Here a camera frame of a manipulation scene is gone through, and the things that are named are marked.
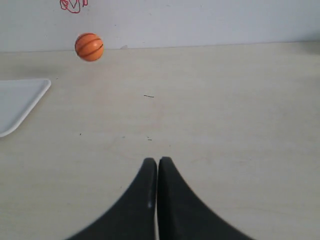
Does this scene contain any red mini basketball hoop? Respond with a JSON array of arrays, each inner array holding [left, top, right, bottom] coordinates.
[[59, 0, 89, 14]]

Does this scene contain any small orange basketball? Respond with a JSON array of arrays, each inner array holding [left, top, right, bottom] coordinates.
[[74, 32, 104, 62]]

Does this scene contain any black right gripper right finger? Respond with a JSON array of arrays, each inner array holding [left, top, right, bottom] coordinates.
[[157, 157, 251, 240]]

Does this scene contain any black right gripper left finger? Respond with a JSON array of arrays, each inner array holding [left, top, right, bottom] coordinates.
[[69, 158, 157, 240]]

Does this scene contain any white plastic tray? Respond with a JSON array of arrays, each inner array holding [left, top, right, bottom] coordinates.
[[0, 78, 52, 138]]

